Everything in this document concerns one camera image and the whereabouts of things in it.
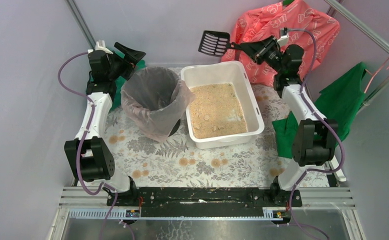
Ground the black litter scoop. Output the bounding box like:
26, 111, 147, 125
197, 30, 239, 57

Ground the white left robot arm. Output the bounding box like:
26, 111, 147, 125
57, 40, 146, 196

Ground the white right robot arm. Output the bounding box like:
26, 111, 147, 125
226, 36, 338, 191

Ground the white litter box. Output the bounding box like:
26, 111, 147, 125
180, 61, 265, 149

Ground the beige cat litter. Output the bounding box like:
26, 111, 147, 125
189, 83, 248, 139

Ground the green shirt back left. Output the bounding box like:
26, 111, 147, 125
86, 59, 146, 111

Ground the green shirt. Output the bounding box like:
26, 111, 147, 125
86, 59, 146, 111
272, 62, 367, 159

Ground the black trash bin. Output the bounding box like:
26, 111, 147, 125
123, 66, 182, 137

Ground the pink plastic bin liner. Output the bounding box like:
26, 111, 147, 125
120, 66, 196, 144

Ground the pink patterned garment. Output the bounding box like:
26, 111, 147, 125
230, 0, 341, 78

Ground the metal clothes rack bar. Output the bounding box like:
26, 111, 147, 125
324, 0, 389, 108

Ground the green shirt on right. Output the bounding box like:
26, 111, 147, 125
272, 62, 367, 159

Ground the floral table mat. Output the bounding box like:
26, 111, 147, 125
76, 67, 330, 189

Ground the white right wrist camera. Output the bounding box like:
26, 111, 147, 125
277, 27, 290, 47

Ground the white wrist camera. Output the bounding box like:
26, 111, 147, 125
277, 27, 290, 47
87, 40, 114, 55

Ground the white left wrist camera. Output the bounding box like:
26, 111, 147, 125
87, 40, 114, 55

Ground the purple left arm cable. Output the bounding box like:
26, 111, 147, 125
57, 51, 119, 240

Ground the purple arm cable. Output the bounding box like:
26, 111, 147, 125
282, 28, 346, 240
57, 51, 119, 240

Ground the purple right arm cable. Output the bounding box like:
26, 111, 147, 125
282, 28, 346, 240

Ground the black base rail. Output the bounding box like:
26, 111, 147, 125
106, 180, 303, 218

